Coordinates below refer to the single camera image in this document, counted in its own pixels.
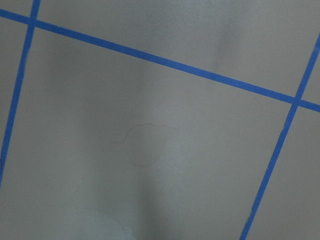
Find blue tape grid lines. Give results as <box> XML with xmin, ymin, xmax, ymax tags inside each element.
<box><xmin>0</xmin><ymin>0</ymin><xmax>320</xmax><ymax>240</ymax></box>

